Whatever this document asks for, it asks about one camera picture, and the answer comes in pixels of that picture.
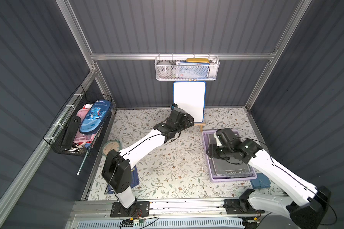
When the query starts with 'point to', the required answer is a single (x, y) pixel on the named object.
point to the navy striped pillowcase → (134, 180)
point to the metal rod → (78, 172)
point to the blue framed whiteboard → (190, 96)
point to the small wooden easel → (201, 125)
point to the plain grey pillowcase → (223, 168)
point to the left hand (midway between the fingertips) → (192, 121)
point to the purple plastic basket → (206, 135)
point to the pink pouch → (82, 140)
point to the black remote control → (70, 132)
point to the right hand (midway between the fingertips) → (211, 151)
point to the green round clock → (109, 145)
